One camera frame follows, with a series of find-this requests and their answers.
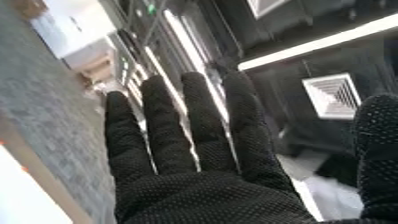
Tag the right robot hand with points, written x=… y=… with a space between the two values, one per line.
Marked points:
x=202 y=186

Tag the white sheet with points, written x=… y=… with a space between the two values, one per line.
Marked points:
x=24 y=196

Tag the ceiling air vent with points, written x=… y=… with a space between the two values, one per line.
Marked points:
x=332 y=96

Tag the ceiling light strip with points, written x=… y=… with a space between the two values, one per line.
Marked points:
x=321 y=43

